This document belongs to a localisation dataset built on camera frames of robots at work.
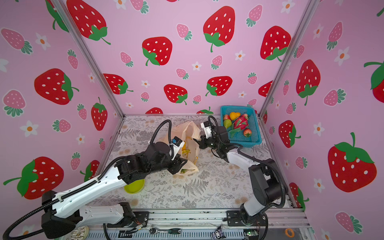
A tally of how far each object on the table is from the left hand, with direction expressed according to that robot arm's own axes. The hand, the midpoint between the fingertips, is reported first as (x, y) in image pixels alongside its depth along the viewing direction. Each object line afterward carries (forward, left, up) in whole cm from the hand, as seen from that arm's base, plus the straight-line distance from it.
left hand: (185, 159), depth 68 cm
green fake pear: (+40, -28, -19) cm, 52 cm away
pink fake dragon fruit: (+38, -36, -17) cm, 55 cm away
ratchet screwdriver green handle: (-25, +5, -24) cm, 35 cm away
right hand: (+17, -3, -7) cm, 19 cm away
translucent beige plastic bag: (+19, -2, -6) cm, 21 cm away
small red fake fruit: (+48, -28, -20) cm, 59 cm away
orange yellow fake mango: (+47, -33, -18) cm, 61 cm away
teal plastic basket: (+26, -45, -18) cm, 55 cm away
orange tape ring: (-26, -49, -25) cm, 61 cm away
